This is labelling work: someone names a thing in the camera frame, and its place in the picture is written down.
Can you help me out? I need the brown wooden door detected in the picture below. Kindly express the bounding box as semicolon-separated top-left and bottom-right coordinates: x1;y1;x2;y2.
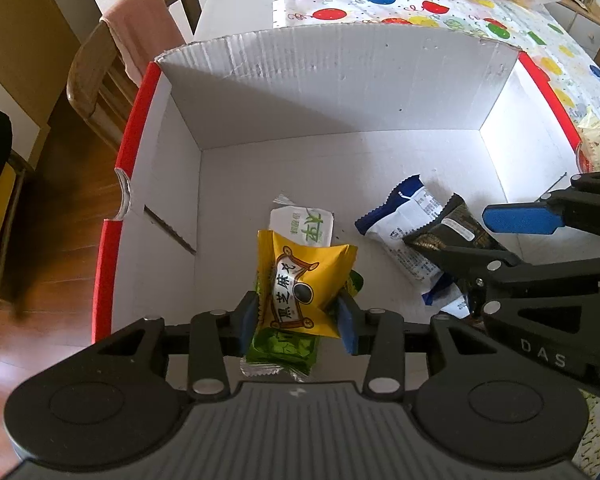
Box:
0;0;101;126

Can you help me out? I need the black snack packet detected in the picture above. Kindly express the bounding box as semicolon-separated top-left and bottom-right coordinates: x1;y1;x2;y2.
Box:
404;194;511;261

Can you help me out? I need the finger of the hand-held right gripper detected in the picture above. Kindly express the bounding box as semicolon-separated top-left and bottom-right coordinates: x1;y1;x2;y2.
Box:
429;244;600;319
482;170;600;237

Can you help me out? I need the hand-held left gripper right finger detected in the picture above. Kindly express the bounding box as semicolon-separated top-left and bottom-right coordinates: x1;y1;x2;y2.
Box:
336;290;501;403

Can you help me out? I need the yellow snack packet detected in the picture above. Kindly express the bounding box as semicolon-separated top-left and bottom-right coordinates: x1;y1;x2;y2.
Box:
256;230;358;341

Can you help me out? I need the blue white snack packet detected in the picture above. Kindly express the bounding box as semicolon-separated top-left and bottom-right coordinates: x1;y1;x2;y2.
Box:
355;175;473;321

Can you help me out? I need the pink towel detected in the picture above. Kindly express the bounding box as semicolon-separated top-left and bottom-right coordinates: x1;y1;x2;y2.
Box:
100;0;186;88

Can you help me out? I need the red cardboard box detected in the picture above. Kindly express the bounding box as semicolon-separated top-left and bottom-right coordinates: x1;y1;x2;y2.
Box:
92;24;600;361

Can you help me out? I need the white wooden cabinet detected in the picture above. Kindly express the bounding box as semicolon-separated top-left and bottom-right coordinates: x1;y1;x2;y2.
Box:
545;0;600;61

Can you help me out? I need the balloon print tablecloth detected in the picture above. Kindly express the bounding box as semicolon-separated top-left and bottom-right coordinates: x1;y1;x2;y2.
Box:
272;0;600;480

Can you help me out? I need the white green snack packet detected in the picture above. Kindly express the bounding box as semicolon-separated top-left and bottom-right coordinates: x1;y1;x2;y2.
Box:
270;194;337;248

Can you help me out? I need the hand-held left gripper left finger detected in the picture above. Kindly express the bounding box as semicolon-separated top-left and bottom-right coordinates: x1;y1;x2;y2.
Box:
92;291;261;402

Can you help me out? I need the cream snack packet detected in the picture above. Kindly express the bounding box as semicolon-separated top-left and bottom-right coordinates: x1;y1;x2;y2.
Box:
577;107;600;171

